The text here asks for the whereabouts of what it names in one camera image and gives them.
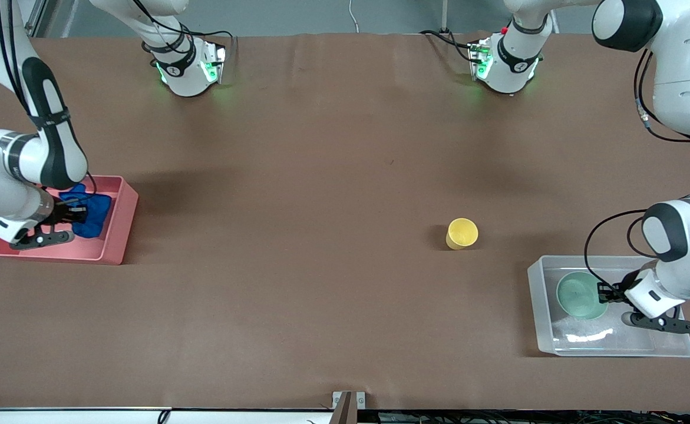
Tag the blue cloth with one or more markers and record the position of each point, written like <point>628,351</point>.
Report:
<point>94,221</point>

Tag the white table edge rail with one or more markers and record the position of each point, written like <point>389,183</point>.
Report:
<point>85,417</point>

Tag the green round bowl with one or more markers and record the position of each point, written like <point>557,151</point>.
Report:
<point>577,294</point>

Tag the yellow plastic cup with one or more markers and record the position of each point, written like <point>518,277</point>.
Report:
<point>461,234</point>

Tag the brown table cover sheet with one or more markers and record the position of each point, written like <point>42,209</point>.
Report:
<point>321,176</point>

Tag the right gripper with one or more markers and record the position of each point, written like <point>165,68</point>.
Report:
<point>63,212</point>

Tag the grey metal bracket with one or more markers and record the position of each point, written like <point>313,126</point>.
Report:
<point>349,406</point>

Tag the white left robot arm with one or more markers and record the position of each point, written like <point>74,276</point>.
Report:
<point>686,59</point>

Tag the aluminium frame profile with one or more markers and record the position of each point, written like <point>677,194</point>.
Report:
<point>33,15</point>

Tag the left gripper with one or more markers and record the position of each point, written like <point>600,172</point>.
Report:
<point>617,292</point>

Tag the pink plastic bin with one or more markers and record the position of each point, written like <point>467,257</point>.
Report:
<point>115,235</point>

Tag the clear plastic storage box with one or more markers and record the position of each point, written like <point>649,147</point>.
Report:
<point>586,341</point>

